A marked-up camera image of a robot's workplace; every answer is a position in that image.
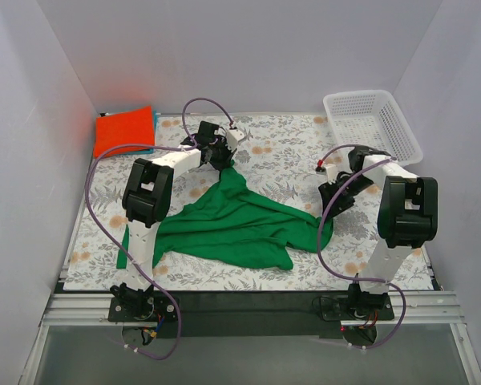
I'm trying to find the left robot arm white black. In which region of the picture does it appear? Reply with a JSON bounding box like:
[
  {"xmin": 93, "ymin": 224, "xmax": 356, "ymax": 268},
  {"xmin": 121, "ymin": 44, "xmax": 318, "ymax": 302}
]
[{"xmin": 111, "ymin": 121, "xmax": 245, "ymax": 319}]

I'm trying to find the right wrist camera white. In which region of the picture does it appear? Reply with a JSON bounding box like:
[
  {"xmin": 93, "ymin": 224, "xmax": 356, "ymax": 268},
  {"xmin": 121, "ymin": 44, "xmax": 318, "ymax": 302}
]
[{"xmin": 315, "ymin": 160, "xmax": 339, "ymax": 184}]

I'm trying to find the floral patterned table mat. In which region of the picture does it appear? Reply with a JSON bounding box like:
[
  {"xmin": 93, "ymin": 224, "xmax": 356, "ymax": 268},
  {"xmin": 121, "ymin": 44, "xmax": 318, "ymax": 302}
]
[{"xmin": 63, "ymin": 114, "xmax": 436, "ymax": 293}]

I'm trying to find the green t shirt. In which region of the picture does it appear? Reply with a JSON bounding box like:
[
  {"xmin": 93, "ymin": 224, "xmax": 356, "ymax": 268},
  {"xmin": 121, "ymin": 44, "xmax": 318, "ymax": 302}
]
[{"xmin": 115, "ymin": 160, "xmax": 334, "ymax": 272}]

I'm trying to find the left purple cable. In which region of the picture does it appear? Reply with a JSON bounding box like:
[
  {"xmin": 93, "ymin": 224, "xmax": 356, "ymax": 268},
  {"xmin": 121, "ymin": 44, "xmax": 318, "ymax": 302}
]
[{"xmin": 84, "ymin": 97, "xmax": 184, "ymax": 361}]

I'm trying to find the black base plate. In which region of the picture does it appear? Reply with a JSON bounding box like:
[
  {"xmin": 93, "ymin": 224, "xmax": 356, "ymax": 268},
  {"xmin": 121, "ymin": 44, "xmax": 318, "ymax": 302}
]
[{"xmin": 107, "ymin": 290, "xmax": 397, "ymax": 338}]

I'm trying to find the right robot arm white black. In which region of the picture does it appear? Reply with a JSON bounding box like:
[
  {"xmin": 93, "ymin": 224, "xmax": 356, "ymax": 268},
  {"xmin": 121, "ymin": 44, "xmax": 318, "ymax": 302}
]
[{"xmin": 318, "ymin": 144, "xmax": 439, "ymax": 311}]

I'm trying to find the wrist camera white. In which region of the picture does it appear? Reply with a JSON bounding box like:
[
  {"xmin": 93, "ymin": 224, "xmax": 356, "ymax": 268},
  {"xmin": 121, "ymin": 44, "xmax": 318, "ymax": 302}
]
[
  {"xmin": 315, "ymin": 160, "xmax": 339, "ymax": 184},
  {"xmin": 225, "ymin": 127, "xmax": 248, "ymax": 152}
]

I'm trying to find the aluminium rail frame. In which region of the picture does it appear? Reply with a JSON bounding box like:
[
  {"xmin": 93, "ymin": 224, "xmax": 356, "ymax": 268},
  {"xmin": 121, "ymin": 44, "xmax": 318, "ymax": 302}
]
[{"xmin": 20, "ymin": 291, "xmax": 481, "ymax": 384}]

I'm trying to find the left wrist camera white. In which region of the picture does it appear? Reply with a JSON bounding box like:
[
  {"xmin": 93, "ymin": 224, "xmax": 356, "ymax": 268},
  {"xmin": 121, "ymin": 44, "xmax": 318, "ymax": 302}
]
[{"xmin": 225, "ymin": 127, "xmax": 248, "ymax": 152}]

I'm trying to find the folded blue t shirt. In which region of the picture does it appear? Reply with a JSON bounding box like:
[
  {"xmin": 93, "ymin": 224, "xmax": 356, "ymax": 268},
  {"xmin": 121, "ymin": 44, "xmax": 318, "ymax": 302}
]
[{"xmin": 139, "ymin": 110, "xmax": 158, "ymax": 155}]

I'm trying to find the folded orange t shirt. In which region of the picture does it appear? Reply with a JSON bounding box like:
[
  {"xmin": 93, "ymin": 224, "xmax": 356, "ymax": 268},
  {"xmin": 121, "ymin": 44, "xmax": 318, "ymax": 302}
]
[{"xmin": 93, "ymin": 106, "xmax": 155, "ymax": 158}]

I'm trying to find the white plastic basket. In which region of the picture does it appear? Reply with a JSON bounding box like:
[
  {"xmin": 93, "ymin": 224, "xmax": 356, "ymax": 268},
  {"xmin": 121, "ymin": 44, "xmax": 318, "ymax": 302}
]
[{"xmin": 323, "ymin": 90, "xmax": 423, "ymax": 166}]

